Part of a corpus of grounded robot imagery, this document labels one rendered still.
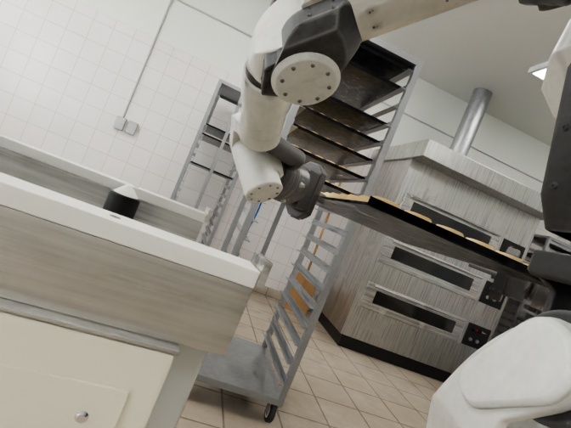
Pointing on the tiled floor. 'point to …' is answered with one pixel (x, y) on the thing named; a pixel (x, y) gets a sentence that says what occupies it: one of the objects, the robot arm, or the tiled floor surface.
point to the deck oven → (428, 263)
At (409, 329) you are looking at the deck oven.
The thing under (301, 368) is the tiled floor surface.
